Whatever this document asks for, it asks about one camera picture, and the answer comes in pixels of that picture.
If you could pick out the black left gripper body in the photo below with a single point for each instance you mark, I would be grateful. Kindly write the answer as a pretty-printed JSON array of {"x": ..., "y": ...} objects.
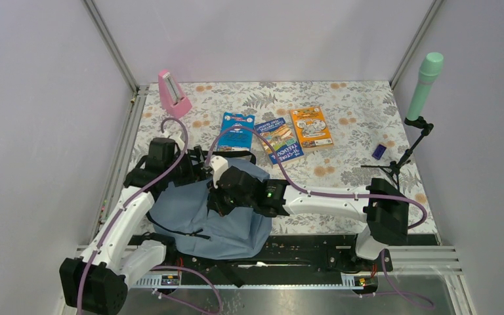
[{"x": 189, "y": 172}]

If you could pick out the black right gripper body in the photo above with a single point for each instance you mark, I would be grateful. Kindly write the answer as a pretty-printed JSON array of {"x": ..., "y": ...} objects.
[{"x": 225, "y": 201}]

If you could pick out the blue student backpack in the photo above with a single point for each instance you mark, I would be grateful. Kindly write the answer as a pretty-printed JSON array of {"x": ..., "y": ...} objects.
[{"x": 181, "y": 213}]

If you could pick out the orange book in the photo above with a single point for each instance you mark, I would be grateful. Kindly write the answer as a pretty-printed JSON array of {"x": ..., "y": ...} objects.
[{"x": 311, "y": 128}]

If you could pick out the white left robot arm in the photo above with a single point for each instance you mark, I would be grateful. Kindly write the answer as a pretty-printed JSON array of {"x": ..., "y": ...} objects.
[{"x": 98, "y": 280}]

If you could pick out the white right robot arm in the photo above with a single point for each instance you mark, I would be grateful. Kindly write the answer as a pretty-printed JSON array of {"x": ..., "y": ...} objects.
[{"x": 379, "y": 205}]

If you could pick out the blue round package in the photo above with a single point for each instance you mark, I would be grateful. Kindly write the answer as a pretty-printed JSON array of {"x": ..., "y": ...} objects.
[{"x": 236, "y": 139}]

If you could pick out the blue treehouse book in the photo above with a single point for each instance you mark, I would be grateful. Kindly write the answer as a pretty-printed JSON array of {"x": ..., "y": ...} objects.
[{"x": 280, "y": 136}]

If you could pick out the pink metronome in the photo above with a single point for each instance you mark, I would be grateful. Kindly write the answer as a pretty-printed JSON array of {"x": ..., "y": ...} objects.
[{"x": 172, "y": 97}]

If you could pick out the floral tablecloth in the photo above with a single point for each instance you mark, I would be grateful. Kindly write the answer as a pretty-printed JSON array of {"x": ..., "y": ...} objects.
[{"x": 360, "y": 115}]

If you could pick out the purple toy brick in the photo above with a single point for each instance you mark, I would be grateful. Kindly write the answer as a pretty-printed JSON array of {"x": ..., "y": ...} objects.
[{"x": 379, "y": 151}]

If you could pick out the mint green microphone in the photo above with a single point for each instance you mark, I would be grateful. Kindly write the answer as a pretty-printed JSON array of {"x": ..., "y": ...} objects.
[{"x": 429, "y": 70}]

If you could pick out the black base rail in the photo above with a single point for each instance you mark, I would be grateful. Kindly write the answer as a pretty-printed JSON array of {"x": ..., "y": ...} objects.
[{"x": 303, "y": 260}]

